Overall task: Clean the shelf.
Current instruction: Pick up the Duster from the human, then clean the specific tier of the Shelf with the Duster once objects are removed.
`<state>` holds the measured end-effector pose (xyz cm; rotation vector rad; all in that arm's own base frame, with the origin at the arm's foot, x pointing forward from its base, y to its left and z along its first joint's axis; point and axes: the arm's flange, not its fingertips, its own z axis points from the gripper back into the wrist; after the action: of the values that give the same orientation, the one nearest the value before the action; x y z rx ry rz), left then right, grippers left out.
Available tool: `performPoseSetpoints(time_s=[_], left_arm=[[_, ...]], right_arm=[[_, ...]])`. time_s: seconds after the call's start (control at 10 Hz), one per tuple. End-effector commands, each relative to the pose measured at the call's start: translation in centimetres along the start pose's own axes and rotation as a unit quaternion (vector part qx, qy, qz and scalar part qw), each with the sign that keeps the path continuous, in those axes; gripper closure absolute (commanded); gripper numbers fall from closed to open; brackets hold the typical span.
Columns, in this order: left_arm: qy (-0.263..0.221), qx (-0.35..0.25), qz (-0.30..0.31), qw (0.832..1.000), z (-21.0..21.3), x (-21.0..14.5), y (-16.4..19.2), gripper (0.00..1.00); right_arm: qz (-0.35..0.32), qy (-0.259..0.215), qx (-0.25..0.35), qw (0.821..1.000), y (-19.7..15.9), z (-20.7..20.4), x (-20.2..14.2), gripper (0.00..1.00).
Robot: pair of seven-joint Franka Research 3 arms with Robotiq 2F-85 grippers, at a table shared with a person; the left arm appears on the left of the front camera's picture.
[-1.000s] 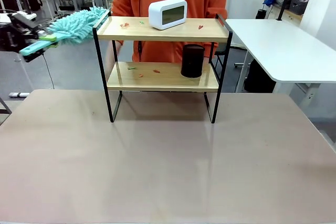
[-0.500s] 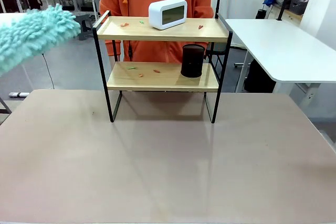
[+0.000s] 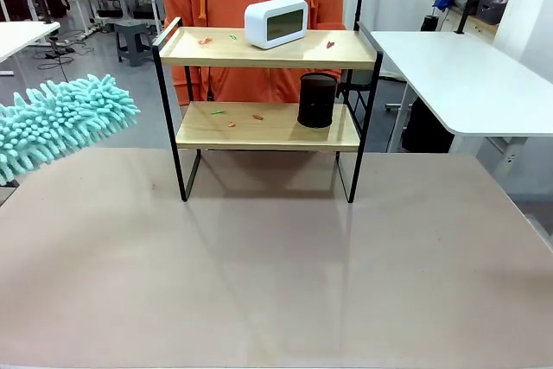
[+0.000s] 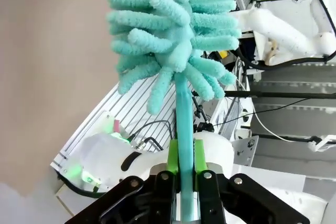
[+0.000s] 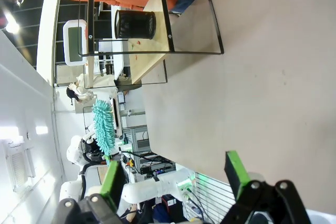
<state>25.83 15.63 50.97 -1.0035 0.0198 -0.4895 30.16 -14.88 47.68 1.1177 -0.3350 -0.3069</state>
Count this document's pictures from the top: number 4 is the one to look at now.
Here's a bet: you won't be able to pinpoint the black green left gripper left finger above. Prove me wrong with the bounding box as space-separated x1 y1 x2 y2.
64 139 182 224

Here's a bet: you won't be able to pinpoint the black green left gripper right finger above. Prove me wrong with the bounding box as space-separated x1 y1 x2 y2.
193 139 310 224

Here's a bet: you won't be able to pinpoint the teal microfiber duster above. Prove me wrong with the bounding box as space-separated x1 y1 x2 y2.
106 0 242 222

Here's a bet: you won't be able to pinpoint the slotted aluminium mounting plate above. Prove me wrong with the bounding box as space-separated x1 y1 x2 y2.
51 79 179 174

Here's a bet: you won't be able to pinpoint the long black rod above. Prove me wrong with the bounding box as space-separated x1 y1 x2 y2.
224 90 336 99

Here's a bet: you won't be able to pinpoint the black cables at arm base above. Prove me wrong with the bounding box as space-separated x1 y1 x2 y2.
125 120 174 153

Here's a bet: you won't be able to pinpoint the thin white cable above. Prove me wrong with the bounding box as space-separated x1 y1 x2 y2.
251 112 316 142

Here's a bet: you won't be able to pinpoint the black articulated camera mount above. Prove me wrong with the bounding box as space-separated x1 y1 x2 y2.
191 90 215 133

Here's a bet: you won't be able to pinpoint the black cable on background arm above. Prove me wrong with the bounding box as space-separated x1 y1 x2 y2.
236 0 336 71

